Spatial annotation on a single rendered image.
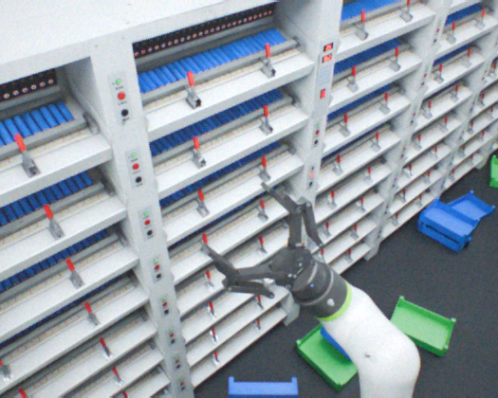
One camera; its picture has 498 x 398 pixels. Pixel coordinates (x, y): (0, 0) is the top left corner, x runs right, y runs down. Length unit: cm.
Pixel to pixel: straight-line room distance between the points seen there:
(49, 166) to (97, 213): 21
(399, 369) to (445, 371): 173
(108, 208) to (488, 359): 208
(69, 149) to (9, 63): 25
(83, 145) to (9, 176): 17
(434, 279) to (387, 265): 28
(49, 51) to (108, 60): 12
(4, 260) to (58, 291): 21
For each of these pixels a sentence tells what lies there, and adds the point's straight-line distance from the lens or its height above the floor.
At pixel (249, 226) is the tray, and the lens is 165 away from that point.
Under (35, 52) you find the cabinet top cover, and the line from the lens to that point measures 94.
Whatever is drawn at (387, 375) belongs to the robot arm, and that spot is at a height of 139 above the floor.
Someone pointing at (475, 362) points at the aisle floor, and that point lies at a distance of 263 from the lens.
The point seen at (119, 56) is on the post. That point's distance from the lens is 101.
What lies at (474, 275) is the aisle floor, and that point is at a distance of 299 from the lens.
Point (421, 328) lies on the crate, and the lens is 262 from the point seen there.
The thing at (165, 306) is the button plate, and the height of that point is 81.
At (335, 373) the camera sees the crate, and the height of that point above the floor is 0.
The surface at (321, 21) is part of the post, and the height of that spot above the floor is 162.
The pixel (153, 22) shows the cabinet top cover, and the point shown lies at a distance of 103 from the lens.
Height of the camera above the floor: 209
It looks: 42 degrees down
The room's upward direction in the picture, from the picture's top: straight up
